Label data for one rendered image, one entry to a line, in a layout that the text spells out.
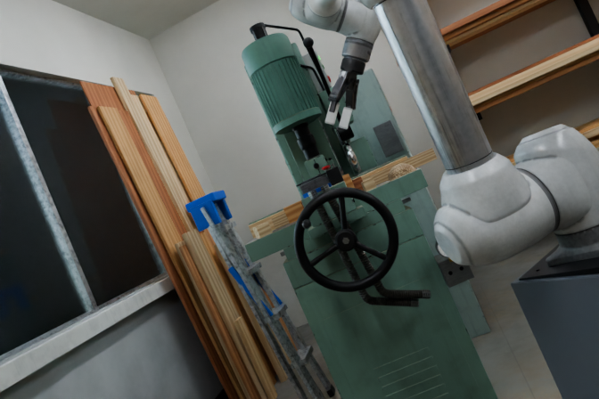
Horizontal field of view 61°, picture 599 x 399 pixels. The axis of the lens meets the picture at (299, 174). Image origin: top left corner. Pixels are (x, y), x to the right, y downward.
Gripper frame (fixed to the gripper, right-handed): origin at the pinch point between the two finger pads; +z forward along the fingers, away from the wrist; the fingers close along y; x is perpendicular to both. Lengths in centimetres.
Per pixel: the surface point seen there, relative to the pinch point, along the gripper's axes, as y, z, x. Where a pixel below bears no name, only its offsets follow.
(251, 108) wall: 215, 0, 150
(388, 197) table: 1.9, 18.1, -21.8
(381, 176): 16.4, 13.4, -14.8
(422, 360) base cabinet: 5, 63, -45
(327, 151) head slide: 19.7, 10.4, 7.5
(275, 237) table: -8.6, 39.7, 6.6
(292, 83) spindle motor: 0.6, -9.0, 18.9
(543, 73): 195, -67, -53
